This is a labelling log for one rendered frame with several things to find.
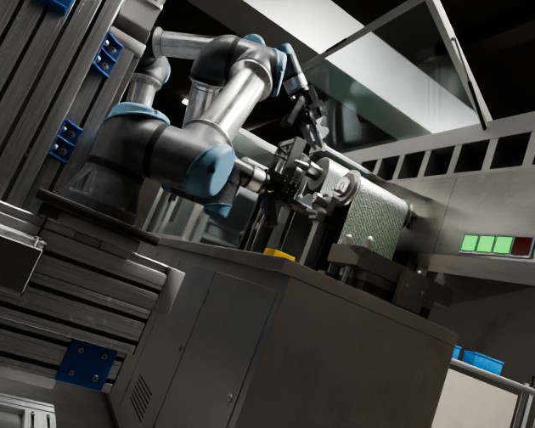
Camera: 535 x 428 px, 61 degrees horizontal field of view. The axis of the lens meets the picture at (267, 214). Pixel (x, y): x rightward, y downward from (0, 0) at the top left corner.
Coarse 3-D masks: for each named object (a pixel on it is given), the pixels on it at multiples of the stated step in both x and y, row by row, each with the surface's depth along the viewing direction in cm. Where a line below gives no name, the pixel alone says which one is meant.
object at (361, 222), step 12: (348, 216) 156; (360, 216) 158; (372, 216) 160; (348, 228) 156; (360, 228) 158; (372, 228) 160; (384, 228) 162; (396, 228) 165; (360, 240) 158; (384, 240) 162; (396, 240) 165; (384, 252) 162
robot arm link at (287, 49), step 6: (276, 48) 150; (282, 48) 150; (288, 48) 150; (288, 54) 150; (294, 54) 152; (288, 60) 150; (294, 60) 151; (288, 66) 151; (294, 66) 151; (288, 72) 151; (294, 72) 151; (300, 72) 152; (288, 78) 152
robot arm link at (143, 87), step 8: (152, 48) 154; (152, 64) 152; (160, 64) 156; (168, 64) 162; (136, 72) 153; (144, 72) 153; (152, 72) 154; (160, 72) 157; (168, 72) 163; (136, 80) 154; (144, 80) 154; (152, 80) 154; (160, 80) 157; (136, 88) 153; (144, 88) 154; (152, 88) 156; (128, 96) 154; (136, 96) 153; (144, 96) 154; (152, 96) 156; (144, 104) 153
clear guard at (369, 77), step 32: (384, 32) 180; (416, 32) 169; (320, 64) 221; (352, 64) 204; (384, 64) 190; (416, 64) 177; (448, 64) 166; (320, 96) 236; (352, 96) 216; (384, 96) 200; (416, 96) 186; (448, 96) 174; (352, 128) 230; (384, 128) 212; (416, 128) 196; (448, 128) 183
